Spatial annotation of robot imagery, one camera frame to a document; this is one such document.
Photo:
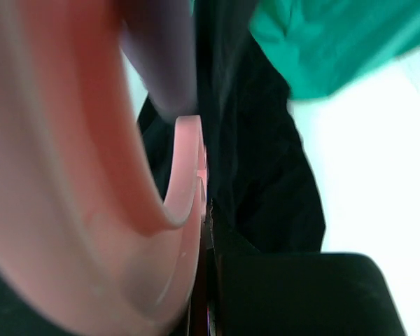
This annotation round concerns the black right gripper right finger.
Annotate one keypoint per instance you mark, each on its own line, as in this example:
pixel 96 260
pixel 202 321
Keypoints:
pixel 293 293

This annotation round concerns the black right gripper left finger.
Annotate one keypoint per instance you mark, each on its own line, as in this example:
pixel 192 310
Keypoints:
pixel 18 319

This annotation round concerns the black t shirt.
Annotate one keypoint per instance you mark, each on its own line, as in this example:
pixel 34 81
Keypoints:
pixel 200 58

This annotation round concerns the pink plastic hanger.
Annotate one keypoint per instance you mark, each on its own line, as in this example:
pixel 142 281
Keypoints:
pixel 85 238

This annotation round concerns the green tank top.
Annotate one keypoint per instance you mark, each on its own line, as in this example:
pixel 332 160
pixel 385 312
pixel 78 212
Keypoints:
pixel 318 46

